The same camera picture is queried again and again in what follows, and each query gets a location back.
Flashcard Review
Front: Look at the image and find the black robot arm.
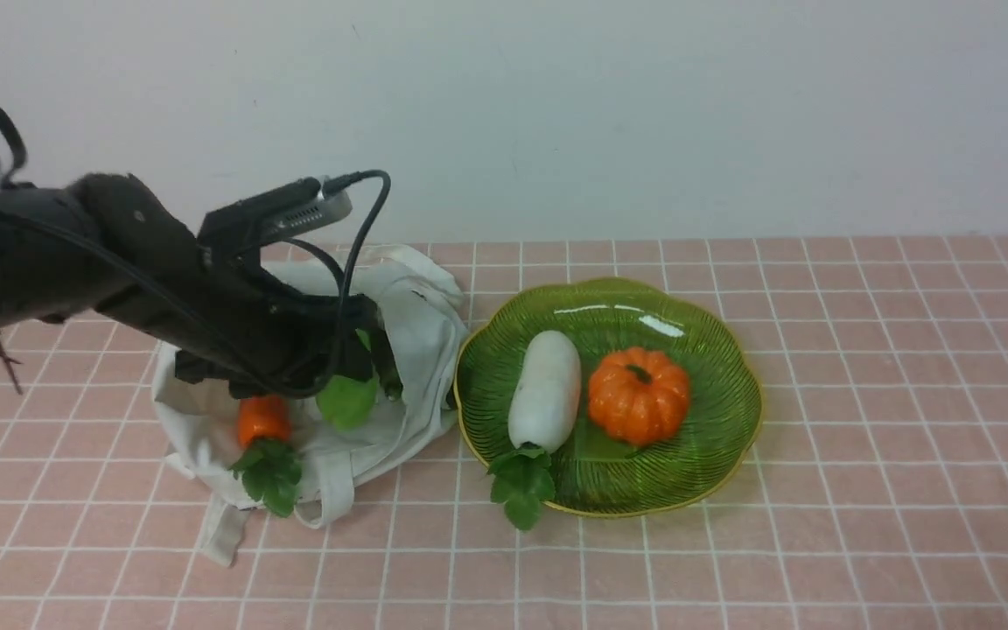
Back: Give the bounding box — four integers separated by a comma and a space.
0, 171, 402, 399

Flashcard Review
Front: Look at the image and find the orange carrot with leaves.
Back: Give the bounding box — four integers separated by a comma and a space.
229, 395, 303, 518

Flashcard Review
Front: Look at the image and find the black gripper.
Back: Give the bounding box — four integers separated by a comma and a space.
95, 266, 403, 400

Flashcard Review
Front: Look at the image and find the black camera cable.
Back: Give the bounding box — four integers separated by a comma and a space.
233, 170, 393, 399

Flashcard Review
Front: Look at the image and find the white cloth bag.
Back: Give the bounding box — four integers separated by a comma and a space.
151, 246, 469, 568

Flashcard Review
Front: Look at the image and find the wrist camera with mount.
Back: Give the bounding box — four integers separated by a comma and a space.
197, 177, 353, 266

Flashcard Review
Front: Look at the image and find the orange pumpkin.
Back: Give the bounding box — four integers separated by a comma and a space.
587, 346, 692, 448

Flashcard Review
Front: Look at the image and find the green cucumber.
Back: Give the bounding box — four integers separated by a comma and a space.
316, 330, 380, 433

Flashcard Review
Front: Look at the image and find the green glass plate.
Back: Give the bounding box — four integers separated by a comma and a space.
453, 276, 763, 518

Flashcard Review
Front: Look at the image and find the white radish with leaves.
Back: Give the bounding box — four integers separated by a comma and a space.
487, 330, 583, 531

